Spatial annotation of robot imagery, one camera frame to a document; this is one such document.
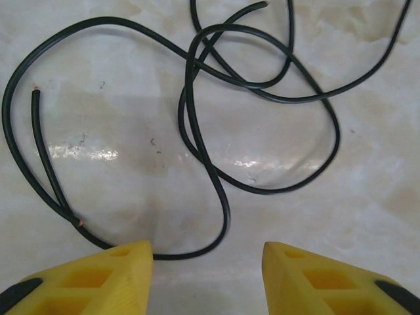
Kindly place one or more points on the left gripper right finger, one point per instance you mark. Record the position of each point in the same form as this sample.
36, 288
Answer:
328, 288

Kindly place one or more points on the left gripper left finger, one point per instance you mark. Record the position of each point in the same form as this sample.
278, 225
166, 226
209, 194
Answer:
98, 288

